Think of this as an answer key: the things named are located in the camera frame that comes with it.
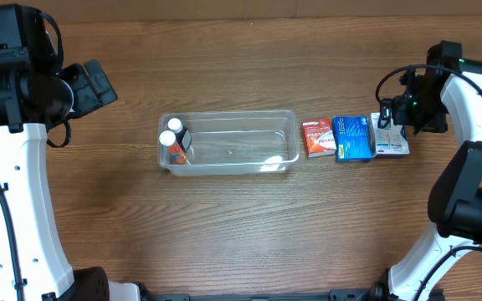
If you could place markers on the clear plastic container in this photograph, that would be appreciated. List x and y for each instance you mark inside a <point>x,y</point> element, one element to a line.
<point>235,142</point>

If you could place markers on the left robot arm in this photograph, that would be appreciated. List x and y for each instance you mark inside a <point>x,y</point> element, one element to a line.
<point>37,93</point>

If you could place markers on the red Panadol box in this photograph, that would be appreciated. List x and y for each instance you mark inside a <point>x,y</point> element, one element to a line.
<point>319,137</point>

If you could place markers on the white plaster box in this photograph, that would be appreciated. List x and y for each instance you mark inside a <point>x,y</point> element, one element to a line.
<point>388,142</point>

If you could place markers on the blue VapoDrops box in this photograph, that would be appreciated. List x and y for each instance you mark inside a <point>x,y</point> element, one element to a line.
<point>351,135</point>

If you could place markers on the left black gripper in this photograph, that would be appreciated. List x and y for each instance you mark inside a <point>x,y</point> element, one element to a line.
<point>89,89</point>

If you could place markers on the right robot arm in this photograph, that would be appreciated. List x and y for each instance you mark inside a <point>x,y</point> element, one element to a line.
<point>448,93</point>

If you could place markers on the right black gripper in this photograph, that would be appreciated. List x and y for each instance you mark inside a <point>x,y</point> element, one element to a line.
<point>402,111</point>

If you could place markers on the dark brown bottle white cap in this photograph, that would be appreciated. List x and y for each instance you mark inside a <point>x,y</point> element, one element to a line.
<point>181,132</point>

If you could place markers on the orange tablet tube white cap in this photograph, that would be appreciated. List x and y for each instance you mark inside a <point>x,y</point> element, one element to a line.
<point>168,139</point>

